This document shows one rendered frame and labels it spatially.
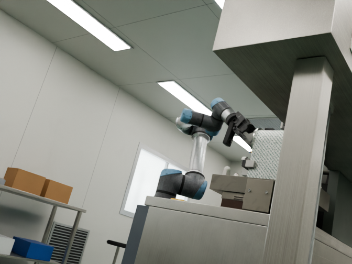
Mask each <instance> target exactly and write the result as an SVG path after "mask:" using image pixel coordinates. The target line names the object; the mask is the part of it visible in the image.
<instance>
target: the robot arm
mask: <svg viewBox="0 0 352 264"><path fill-rule="evenodd" d="M211 108H212V110H213V111H212V114H211V116H210V115H207V114H203V113H200V112H196V111H193V110H191V109H187V108H184V109H183V111H182V113H181V115H180V116H178V117H177V118H176V121H175V125H176V127H177V129H178V130H179V131H181V132H183V133H184V134H187V135H190V136H191V139H192V141H193V145H192V151H191V157H190V163H189V169H188V172H186V173H185V175H184V174H182V171H181V170H177V169H163V170H162V171H161V174H160V176H159V181H158V185H157V189H156V193H155V195H154V196H155V197H161V198H165V199H171V198H174V199H176V196H177V195H181V196H185V197H188V198H191V199H195V200H200V199H201V198H202V197H203V195H204V193H205V190H206V187H207V181H206V180H205V176H204V174H203V169H204V161H205V154H206V146H207V143H209V141H211V140H212V138H213V136H217V135H218V133H219V131H220V130H221V128H222V125H223V123H225V124H226V125H228V129H227V132H226V134H225V137H224V140H223V144H224V145H225V146H227V147H230V146H231V144H232V141H233V138H234V135H235V133H236V134H237V135H238V136H239V137H240V138H241V139H242V140H243V141H244V142H245V143H246V144H247V145H248V146H249V147H251V142H252V137H253V134H254V133H253V132H254V130H255V129H256V128H255V127H254V125H253V124H252V123H251V122H250V121H249V120H248V119H246V118H245V117H244V116H243V115H242V114H241V113H240V112H239V111H238V112H235V111H234V110H233V109H232V108H231V107H230V106H229V105H228V104H227V103H226V101H224V100H223V99H222V98H220V97H218V98H215V99H214V100H212V102H211Z"/></svg>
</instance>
